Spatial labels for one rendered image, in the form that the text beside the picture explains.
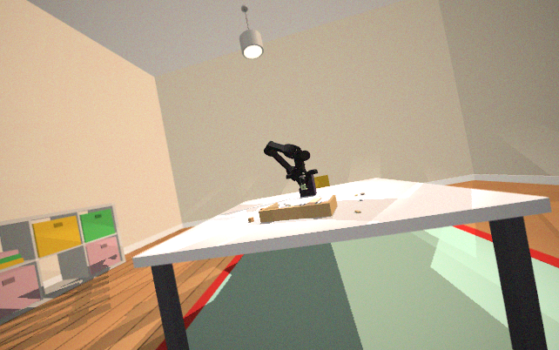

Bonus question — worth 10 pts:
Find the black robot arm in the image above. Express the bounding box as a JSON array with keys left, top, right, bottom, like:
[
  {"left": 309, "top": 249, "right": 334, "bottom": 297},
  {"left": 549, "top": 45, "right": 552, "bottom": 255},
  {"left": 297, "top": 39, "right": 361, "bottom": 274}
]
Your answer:
[{"left": 264, "top": 141, "right": 310, "bottom": 184}]

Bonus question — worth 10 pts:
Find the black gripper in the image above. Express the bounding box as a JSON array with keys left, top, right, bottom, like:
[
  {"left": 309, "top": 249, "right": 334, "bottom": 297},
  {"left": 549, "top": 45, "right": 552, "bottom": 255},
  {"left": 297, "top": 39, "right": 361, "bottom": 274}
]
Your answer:
[{"left": 286, "top": 162, "right": 318, "bottom": 188}]

